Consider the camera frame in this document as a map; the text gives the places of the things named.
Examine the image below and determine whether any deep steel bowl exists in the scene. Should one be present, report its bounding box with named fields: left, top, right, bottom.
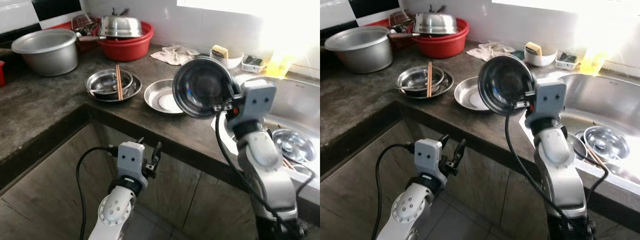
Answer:
left=172, top=56, right=236, bottom=119
left=477, top=54, right=537, bottom=117

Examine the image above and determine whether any wood grain cabinet door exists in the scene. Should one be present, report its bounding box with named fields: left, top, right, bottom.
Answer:
left=95, top=125, right=203, bottom=223
left=415, top=122, right=507, bottom=236
left=0, top=122, right=108, bottom=240
left=320, top=120, right=426, bottom=240

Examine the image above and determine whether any white ceramic bowl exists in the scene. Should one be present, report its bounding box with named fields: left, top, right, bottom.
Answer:
left=210, top=49, right=244, bottom=70
left=524, top=46, right=559, bottom=68

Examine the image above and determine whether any small white soap tray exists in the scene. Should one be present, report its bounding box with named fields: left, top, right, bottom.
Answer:
left=555, top=52, right=581, bottom=71
left=241, top=55, right=266, bottom=74

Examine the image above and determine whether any shallow steel plate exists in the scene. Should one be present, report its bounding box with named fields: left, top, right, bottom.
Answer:
left=454, top=76, right=494, bottom=112
left=144, top=78, right=189, bottom=115

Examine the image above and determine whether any steel plate under bowl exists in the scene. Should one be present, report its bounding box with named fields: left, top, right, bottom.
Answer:
left=86, top=72, right=143, bottom=103
left=396, top=69, right=455, bottom=100

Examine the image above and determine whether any yellow plastic item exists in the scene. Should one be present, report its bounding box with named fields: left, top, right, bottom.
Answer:
left=265, top=55, right=296, bottom=79
left=580, top=50, right=609, bottom=77

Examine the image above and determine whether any white crumpled cloth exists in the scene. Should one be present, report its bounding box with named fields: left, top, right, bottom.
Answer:
left=466, top=41, right=516, bottom=63
left=150, top=44, right=200, bottom=66

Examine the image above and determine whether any stainless steel sink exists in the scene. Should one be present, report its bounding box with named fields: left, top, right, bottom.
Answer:
left=519, top=72, right=640, bottom=199
left=217, top=75, right=321, bottom=192

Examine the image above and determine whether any small steel bowl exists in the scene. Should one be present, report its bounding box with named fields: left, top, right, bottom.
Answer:
left=397, top=65, right=445, bottom=93
left=86, top=69, right=134, bottom=96

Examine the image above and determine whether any red plastic basin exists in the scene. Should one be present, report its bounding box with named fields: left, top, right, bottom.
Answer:
left=412, top=18, right=471, bottom=59
left=96, top=21, right=155, bottom=62

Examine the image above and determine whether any red plastic rack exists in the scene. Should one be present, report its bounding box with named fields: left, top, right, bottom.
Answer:
left=370, top=18, right=417, bottom=50
left=50, top=20, right=101, bottom=53

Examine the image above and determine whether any large upturned steel bowl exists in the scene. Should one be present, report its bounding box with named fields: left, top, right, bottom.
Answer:
left=98, top=16, right=144, bottom=39
left=414, top=12, right=459, bottom=36

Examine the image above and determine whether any aluminium cooking pot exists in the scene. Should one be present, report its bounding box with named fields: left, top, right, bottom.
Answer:
left=11, top=28, right=79, bottom=77
left=324, top=26, right=394, bottom=74

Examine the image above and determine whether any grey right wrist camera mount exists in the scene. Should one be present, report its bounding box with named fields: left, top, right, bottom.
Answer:
left=231, top=80, right=277, bottom=132
left=525, top=78, right=568, bottom=129

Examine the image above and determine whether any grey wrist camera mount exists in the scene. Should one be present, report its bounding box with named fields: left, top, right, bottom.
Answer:
left=116, top=141, right=147, bottom=190
left=231, top=80, right=277, bottom=132
left=525, top=78, right=568, bottom=129
left=414, top=138, right=444, bottom=187

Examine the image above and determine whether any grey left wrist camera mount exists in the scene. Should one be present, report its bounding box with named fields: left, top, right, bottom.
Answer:
left=116, top=141, right=147, bottom=190
left=414, top=138, right=444, bottom=187

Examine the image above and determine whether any steel bowl with ring base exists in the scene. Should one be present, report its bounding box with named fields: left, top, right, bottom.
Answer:
left=272, top=128, right=317, bottom=164
left=582, top=125, right=631, bottom=161

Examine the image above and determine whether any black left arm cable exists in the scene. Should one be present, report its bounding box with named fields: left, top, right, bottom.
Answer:
left=75, top=145, right=120, bottom=240
left=372, top=143, right=417, bottom=240

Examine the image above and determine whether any wire strainer with handle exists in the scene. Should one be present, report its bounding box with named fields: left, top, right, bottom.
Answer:
left=388, top=10, right=422, bottom=40
left=71, top=13, right=107, bottom=42

